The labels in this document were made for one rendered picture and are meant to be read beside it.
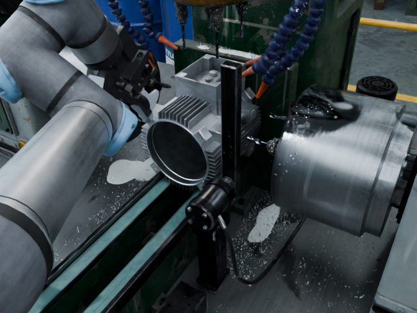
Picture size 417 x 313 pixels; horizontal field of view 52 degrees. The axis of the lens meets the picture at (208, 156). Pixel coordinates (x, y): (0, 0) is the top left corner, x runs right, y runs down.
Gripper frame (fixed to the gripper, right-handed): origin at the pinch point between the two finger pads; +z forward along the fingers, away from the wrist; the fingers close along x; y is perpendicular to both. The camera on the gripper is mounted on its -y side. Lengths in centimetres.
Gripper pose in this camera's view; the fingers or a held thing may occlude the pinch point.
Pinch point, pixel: (144, 120)
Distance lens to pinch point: 86.0
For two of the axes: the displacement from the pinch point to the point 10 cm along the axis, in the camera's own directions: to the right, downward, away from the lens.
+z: 2.9, 4.3, 8.6
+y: 4.4, -8.6, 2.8
